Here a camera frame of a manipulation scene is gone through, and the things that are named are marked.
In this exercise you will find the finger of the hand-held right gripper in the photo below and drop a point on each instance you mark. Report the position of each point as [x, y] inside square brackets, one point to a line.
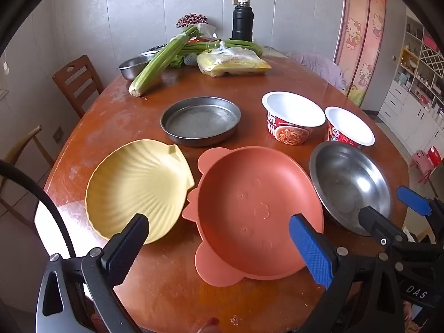
[412, 201]
[378, 225]

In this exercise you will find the pink cartoon folding screen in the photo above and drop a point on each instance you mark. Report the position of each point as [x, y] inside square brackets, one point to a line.
[360, 34]

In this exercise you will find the deep steel basin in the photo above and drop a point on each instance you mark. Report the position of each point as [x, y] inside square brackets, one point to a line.
[131, 69]

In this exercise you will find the green celery bunch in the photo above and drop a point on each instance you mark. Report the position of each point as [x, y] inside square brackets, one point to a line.
[239, 44]
[152, 66]

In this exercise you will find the round grey metal pan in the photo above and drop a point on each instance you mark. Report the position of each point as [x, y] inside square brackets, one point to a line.
[201, 121]

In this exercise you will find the light wooden armchair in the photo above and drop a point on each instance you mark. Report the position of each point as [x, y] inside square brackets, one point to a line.
[20, 147]

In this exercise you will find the red box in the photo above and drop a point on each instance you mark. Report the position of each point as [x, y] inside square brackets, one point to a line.
[208, 39]

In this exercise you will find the coral bear-shaped plate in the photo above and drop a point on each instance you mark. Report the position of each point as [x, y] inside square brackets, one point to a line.
[249, 197]

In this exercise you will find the black thermos bottle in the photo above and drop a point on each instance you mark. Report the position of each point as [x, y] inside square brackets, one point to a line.
[242, 24]

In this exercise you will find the brown wooden chair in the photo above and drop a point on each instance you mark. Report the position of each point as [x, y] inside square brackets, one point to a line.
[74, 76]

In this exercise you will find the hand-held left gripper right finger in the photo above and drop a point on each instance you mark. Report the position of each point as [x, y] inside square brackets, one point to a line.
[312, 246]

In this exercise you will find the yellow shell-shaped plate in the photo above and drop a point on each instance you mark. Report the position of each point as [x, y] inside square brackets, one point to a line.
[138, 187]

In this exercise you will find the wrapped flower bouquet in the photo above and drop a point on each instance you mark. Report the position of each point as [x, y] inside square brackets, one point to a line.
[190, 19]

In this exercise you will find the foam netted fruit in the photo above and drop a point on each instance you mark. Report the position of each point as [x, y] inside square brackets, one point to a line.
[190, 59]

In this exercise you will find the lilac garment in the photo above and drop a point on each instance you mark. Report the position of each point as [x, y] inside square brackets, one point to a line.
[319, 64]

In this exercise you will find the white shelf cabinet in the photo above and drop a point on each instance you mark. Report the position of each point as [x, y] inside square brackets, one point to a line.
[416, 93]

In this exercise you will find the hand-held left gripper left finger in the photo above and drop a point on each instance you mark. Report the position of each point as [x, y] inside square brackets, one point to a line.
[128, 246]

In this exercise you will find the shiny wide steel bowl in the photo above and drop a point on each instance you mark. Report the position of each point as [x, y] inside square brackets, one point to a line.
[347, 180]

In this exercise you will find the bagged yellow noodles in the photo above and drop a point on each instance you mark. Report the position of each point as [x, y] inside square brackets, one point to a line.
[232, 64]

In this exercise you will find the white plate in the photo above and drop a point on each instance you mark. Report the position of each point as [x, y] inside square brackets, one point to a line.
[147, 54]

